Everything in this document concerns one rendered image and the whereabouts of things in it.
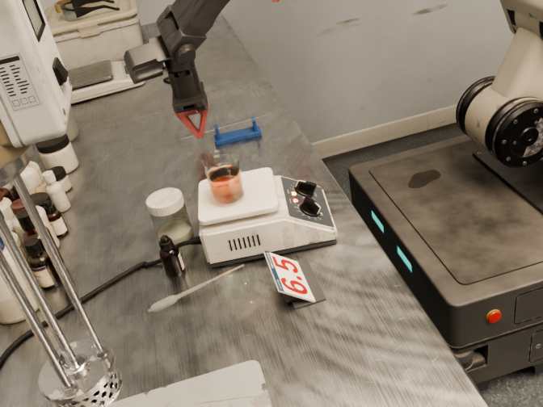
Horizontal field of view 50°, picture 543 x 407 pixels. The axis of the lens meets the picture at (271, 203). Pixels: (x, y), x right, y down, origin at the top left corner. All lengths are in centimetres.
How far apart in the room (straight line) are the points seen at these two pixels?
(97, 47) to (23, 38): 153
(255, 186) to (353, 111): 173
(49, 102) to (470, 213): 133
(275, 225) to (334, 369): 24
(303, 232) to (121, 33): 118
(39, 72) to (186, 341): 49
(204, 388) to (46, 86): 44
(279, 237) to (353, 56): 171
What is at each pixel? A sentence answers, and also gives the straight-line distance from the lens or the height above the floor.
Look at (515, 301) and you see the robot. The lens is 141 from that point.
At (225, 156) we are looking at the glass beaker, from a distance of 86.
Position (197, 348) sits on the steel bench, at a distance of 77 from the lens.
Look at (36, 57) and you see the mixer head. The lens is 38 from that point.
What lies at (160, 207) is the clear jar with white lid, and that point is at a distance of 91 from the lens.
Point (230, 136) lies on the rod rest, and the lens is 123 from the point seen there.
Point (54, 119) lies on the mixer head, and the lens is 39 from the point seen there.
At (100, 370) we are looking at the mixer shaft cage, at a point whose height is 92.
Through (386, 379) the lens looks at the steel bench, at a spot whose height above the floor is 75.
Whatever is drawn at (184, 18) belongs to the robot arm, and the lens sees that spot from 105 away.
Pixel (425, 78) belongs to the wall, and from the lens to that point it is 267.
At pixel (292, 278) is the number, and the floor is 77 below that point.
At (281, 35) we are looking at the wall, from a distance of 238.
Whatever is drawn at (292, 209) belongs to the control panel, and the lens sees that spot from 86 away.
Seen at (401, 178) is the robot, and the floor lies 37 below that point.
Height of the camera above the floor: 129
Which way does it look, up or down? 33 degrees down
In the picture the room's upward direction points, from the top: 12 degrees counter-clockwise
